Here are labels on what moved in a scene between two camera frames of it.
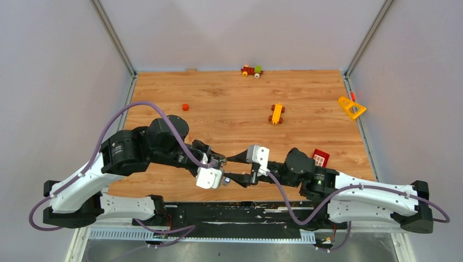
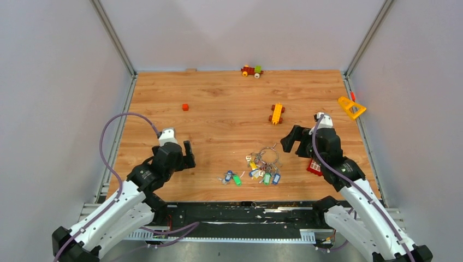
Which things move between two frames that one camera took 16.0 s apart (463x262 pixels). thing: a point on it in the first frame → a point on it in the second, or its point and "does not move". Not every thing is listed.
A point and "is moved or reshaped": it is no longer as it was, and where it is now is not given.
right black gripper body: x=275 y=170 → x=303 y=135
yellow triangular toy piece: x=347 y=104 does not move
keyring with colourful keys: x=226 y=180 is moved or reshaped
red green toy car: x=256 y=71 does not move
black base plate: x=243 y=216 does not move
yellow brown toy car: x=277 y=109 does not move
